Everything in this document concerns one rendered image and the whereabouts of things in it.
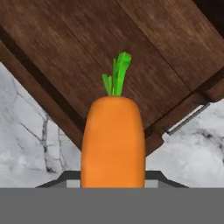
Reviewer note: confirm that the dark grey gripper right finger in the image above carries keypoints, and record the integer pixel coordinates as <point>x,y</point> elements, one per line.
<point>154,177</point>

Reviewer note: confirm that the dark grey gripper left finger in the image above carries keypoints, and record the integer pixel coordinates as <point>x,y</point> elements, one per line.
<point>69,178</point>

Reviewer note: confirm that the orange carrot with green top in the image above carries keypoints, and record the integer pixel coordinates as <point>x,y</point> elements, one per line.
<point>113,145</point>

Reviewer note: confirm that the dark wooden cupboard door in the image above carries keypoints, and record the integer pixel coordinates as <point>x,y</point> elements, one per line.
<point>116,49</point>

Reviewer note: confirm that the dark wooden cupboard frame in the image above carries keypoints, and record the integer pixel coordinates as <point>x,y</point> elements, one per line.
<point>43,96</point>

